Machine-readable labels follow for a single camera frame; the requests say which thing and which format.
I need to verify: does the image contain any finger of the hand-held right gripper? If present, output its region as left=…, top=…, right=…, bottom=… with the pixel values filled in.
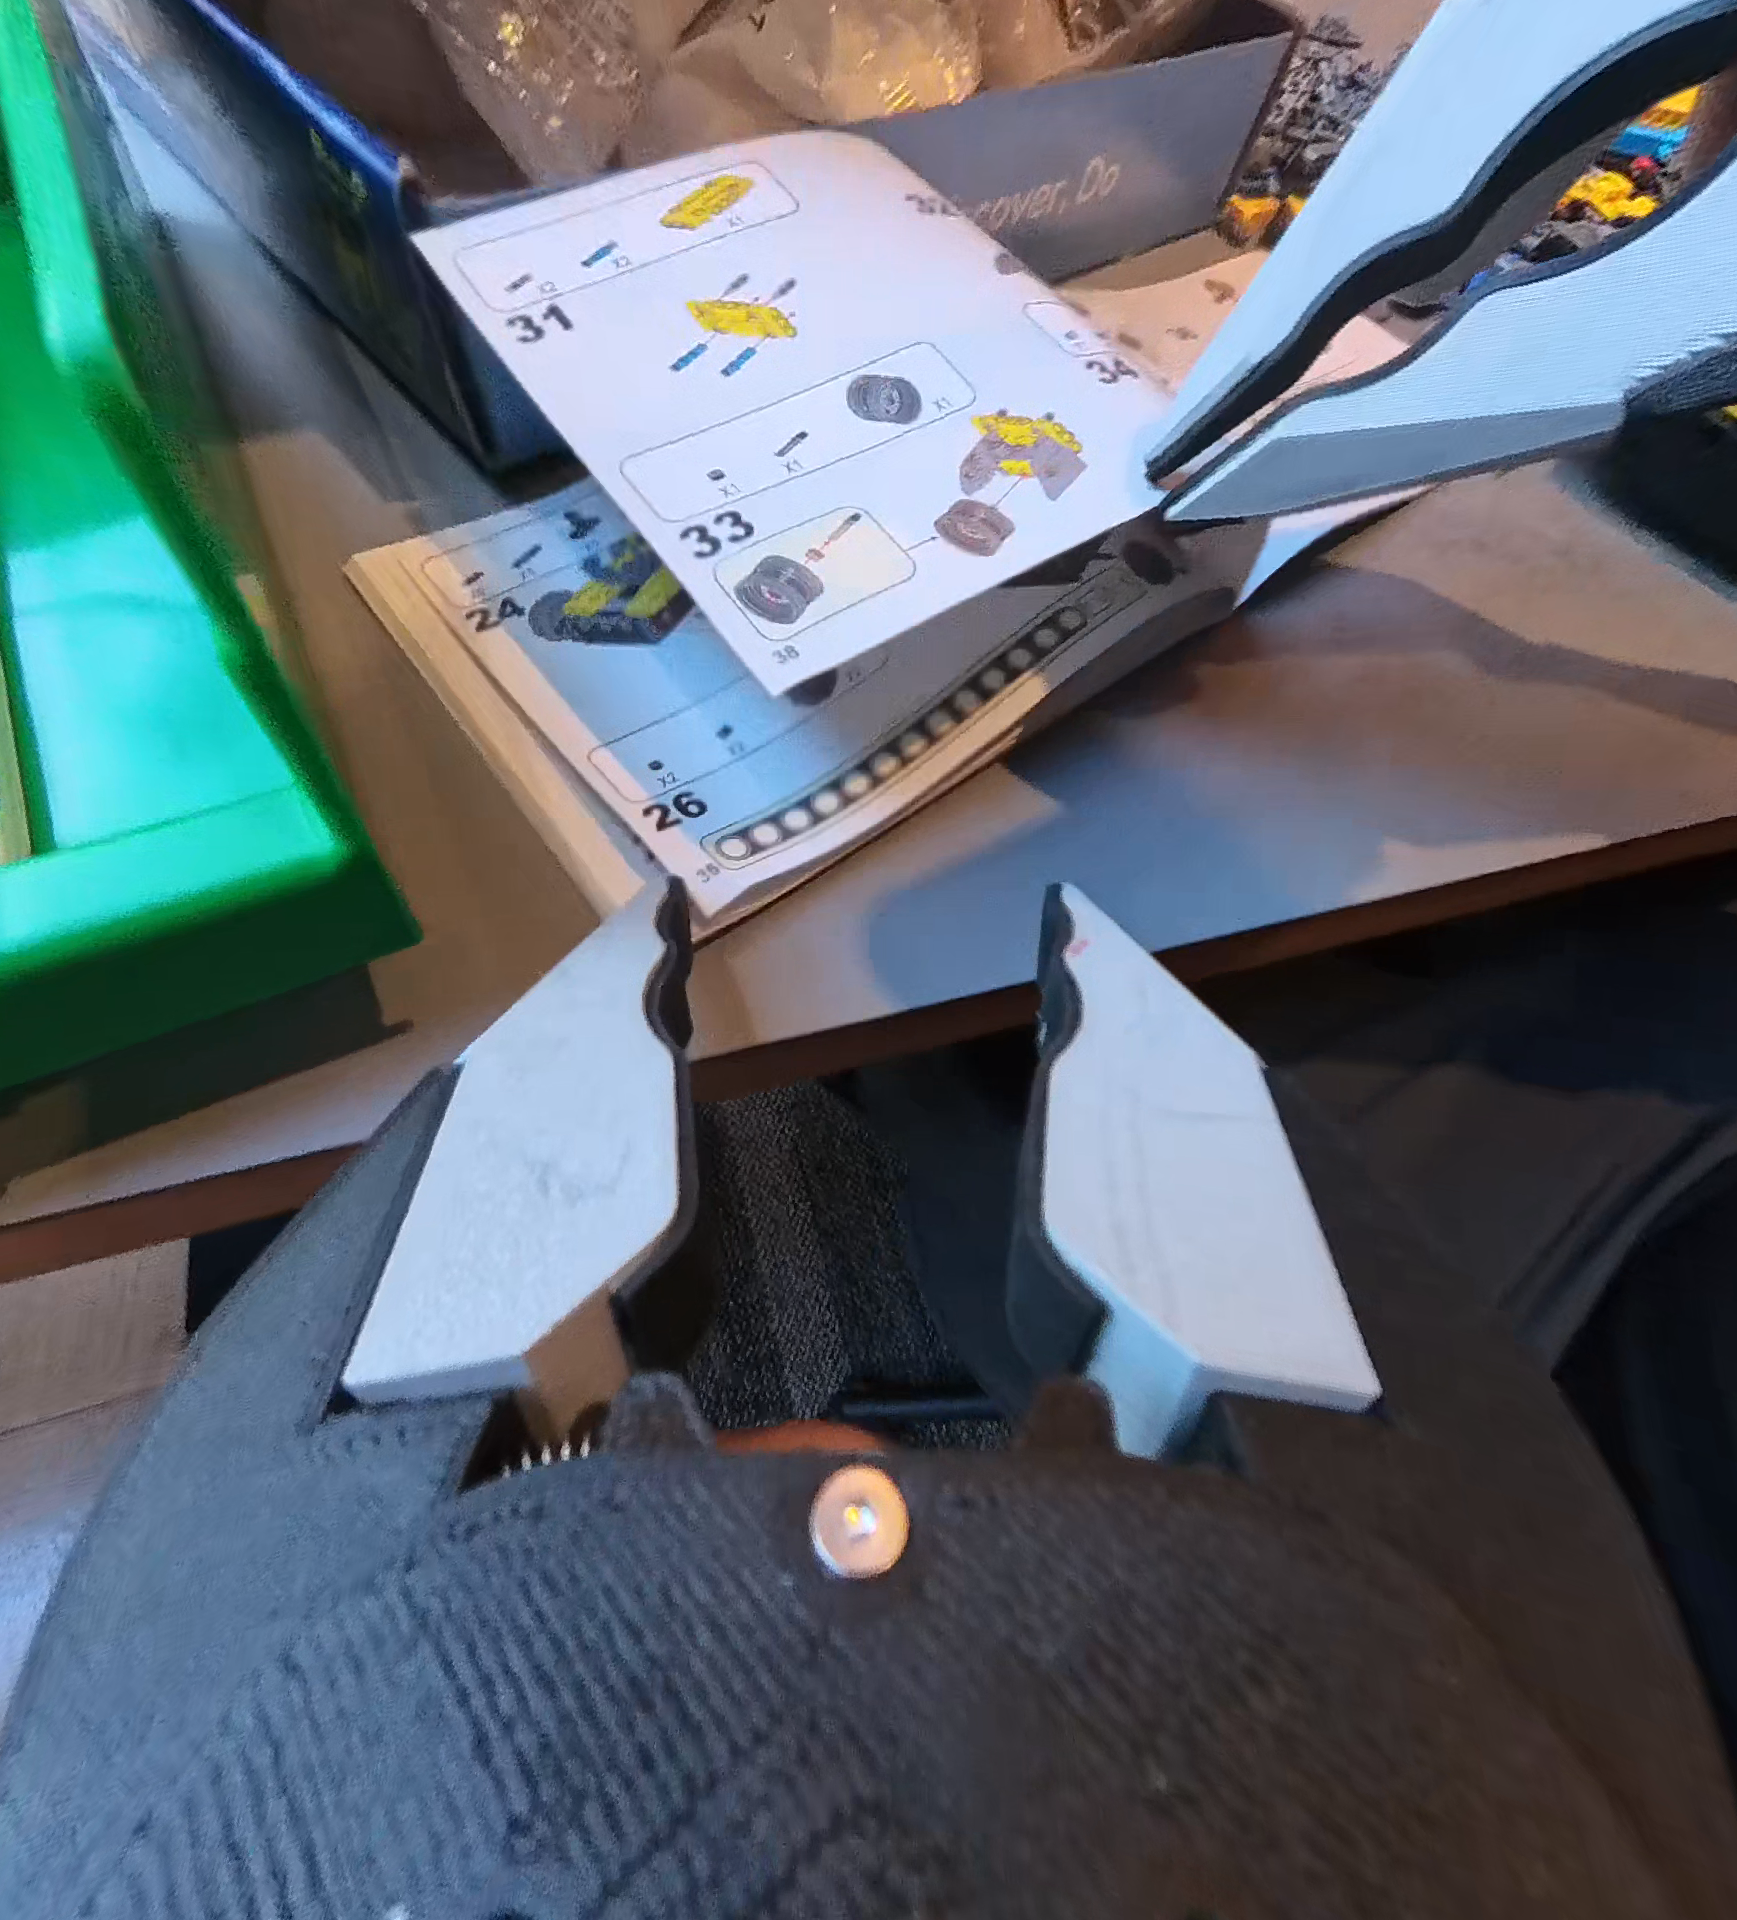
left=1146, top=0, right=1737, bottom=483
left=1159, top=58, right=1737, bottom=528

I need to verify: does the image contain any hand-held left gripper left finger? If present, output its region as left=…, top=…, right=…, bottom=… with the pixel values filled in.
left=341, top=877, right=699, bottom=1426

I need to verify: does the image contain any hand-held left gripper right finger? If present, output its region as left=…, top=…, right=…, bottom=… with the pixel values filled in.
left=1006, top=884, right=1383, bottom=1460

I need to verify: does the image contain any yellow black brick vehicle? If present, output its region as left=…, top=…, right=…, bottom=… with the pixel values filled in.
left=1603, top=397, right=1737, bottom=604

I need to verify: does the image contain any pile of grey bricks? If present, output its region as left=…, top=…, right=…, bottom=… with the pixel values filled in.
left=1222, top=13, right=1710, bottom=301

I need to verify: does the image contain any white instruction booklet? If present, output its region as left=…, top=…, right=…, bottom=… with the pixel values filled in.
left=348, top=133, right=1424, bottom=920

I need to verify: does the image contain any black mesh chair seat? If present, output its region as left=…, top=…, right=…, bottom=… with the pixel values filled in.
left=689, top=1079, right=989, bottom=1426

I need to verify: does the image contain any dark blue cardboard box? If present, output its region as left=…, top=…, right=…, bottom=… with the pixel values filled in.
left=59, top=0, right=1297, bottom=467

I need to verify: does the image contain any clear plastic bag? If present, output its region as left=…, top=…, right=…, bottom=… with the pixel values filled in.
left=404, top=0, right=1260, bottom=182

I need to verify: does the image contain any green plastic bin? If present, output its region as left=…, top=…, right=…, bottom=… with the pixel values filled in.
left=0, top=0, right=424, bottom=1141

